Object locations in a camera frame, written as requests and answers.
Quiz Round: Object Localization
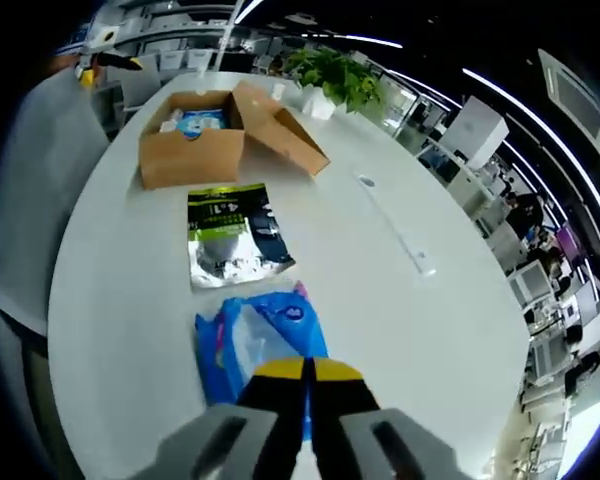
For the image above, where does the blue soft wipes packet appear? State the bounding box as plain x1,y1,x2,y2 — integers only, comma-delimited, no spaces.
194,280,330,441

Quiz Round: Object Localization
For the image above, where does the short ceiling light strip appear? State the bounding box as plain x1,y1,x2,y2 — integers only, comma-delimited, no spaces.
299,32,404,50

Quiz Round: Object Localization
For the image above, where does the potted green plant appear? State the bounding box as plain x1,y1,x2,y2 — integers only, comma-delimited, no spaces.
284,47,387,121

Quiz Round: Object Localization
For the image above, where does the ceiling air conditioner unit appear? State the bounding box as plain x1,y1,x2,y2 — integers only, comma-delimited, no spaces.
537,48,600,160

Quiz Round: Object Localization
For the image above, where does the long curved ceiling light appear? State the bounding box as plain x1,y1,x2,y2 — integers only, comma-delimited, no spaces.
462,67,600,281

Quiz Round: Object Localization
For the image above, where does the silver green soft pouch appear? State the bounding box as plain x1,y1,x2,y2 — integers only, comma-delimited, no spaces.
187,182,297,294

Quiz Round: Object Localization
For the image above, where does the purple wall screen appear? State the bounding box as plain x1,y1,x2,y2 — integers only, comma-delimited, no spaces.
554,224,582,262

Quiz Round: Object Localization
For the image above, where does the white desk socket strip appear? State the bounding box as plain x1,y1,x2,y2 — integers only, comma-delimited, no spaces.
352,169,437,278

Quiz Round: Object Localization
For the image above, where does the white mesh office chair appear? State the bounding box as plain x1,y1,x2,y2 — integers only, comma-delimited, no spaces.
0,64,112,337

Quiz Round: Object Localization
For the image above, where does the brown cardboard shoe box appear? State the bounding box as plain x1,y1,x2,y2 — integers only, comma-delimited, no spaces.
138,80,331,191

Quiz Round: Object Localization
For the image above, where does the white square pillar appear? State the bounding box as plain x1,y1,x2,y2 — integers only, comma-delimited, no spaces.
442,94,510,171

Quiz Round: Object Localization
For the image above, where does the straight ceiling light strip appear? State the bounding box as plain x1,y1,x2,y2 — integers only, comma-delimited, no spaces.
234,0,267,24

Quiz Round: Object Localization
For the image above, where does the light blue white packet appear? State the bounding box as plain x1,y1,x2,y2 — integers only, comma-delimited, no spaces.
177,106,231,140

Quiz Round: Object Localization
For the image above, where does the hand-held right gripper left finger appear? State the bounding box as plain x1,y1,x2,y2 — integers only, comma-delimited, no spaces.
151,356,307,480

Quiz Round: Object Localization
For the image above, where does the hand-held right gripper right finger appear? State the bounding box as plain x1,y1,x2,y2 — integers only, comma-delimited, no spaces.
312,357,465,480

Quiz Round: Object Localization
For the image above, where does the white storage shelf rack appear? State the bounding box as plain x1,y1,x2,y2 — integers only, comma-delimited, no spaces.
114,0,241,74

